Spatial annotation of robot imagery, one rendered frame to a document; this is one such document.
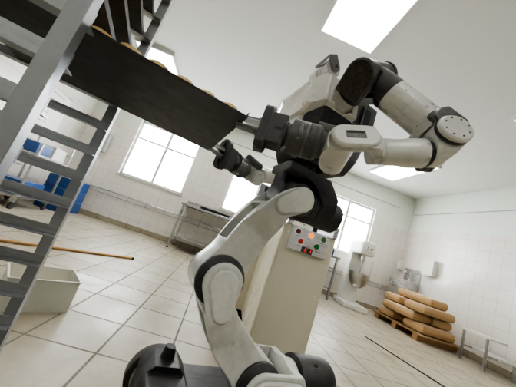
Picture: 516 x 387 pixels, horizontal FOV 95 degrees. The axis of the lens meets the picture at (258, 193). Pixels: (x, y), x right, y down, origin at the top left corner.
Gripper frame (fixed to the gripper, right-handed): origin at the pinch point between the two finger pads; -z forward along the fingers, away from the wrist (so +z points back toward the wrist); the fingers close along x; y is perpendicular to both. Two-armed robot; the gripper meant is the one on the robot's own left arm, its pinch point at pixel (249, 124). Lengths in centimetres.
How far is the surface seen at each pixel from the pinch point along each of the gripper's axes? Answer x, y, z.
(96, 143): -15, -14, -50
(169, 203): -18, -442, -228
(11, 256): -55, -11, -54
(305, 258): -28, -94, 36
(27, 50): -10.2, 24.3, -32.8
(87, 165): -23, -14, -49
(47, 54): -10.5, 25.2, -27.5
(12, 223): -46, -9, -58
